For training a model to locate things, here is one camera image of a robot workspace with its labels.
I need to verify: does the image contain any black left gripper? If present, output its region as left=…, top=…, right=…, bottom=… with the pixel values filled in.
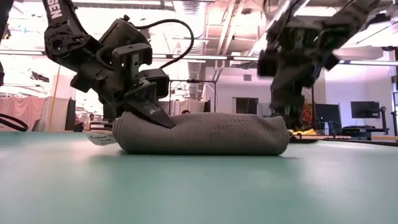
left=70, top=18, right=177, bottom=129

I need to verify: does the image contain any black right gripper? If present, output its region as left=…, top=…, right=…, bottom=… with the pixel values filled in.
left=269, top=24, right=340, bottom=124

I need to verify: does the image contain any grey towel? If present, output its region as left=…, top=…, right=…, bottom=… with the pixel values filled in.
left=86, top=111, right=292, bottom=156

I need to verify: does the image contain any orange spiderweb cloth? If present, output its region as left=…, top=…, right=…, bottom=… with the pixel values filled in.
left=300, top=103, right=315, bottom=125

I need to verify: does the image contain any large dark monitor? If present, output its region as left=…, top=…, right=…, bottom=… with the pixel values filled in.
left=314, top=103, right=342, bottom=126

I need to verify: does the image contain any black upright panel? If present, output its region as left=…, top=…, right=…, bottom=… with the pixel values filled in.
left=64, top=98, right=77, bottom=131

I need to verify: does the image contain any small computer monitor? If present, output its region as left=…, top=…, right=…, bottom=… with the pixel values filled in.
left=350, top=101, right=381, bottom=119

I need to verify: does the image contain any dark office desk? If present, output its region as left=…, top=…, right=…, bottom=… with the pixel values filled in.
left=341, top=124, right=390, bottom=141

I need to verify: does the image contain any yellow pole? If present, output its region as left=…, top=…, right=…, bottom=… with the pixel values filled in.
left=48, top=63, right=62, bottom=131

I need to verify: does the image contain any pink curtain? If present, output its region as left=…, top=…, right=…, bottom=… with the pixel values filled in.
left=0, top=95, right=70, bottom=132

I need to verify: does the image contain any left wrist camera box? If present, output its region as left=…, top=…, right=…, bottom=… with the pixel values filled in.
left=138, top=68, right=170, bottom=99

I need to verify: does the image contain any black stand frame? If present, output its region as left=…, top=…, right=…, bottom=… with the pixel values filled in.
left=169, top=79, right=218, bottom=116

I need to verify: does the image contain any black left wrist camera cable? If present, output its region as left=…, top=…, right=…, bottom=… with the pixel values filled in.
left=132, top=18, right=195, bottom=70

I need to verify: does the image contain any black table frame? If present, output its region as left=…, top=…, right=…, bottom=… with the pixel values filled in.
left=289, top=138, right=398, bottom=147

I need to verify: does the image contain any black cable loop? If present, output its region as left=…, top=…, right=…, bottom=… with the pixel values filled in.
left=0, top=113, right=29, bottom=133

